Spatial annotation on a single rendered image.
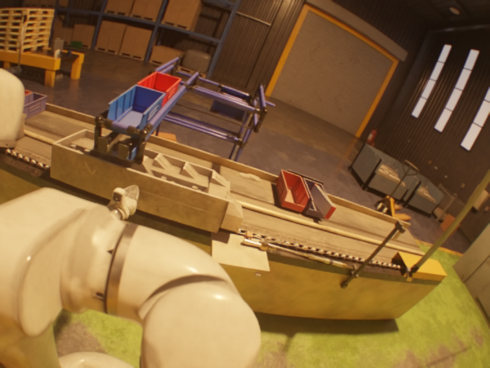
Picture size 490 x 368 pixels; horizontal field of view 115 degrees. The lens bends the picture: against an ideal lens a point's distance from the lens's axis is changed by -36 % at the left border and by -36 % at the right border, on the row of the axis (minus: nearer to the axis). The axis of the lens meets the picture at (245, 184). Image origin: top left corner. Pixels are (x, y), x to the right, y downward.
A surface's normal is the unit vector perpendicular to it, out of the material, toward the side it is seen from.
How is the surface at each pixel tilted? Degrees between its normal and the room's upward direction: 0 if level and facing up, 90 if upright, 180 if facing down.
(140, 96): 94
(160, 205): 80
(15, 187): 90
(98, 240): 13
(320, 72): 90
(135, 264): 23
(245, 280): 90
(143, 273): 30
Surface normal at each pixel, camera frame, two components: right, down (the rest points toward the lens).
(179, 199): 0.07, 0.39
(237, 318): 0.45, -0.49
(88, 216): 0.39, -0.85
